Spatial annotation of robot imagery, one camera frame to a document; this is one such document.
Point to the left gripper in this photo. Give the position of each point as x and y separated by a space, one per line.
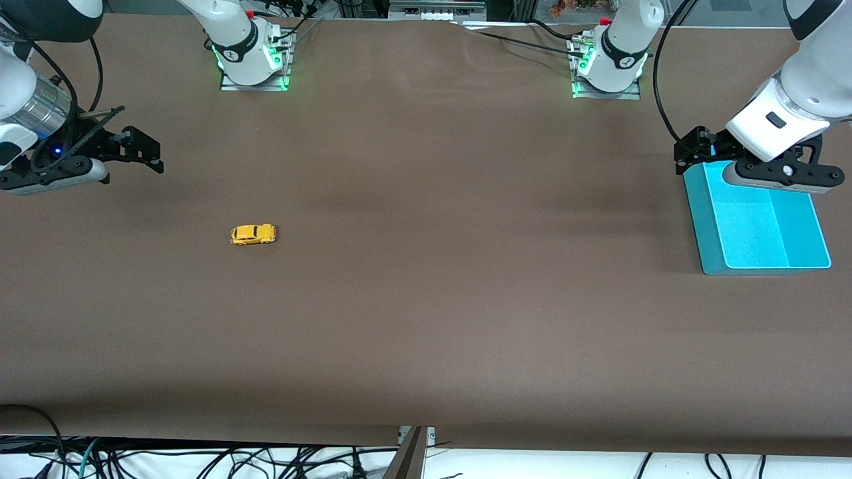
704 146

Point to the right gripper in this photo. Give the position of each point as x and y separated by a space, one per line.
100 141

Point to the yellow beetle toy car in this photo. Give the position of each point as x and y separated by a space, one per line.
251 233

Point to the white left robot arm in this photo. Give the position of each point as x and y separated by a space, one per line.
622 46

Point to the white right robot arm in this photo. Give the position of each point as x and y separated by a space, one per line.
233 33

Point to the teal plastic bin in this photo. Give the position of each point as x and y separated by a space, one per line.
752 226

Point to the white power strip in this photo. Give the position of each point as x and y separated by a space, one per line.
436 12

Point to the brown table cover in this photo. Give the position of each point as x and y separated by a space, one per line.
426 299

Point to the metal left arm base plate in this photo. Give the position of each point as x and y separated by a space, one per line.
632 93

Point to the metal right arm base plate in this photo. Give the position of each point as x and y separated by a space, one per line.
285 70

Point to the metal table edge bracket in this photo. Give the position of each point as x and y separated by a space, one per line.
414 452

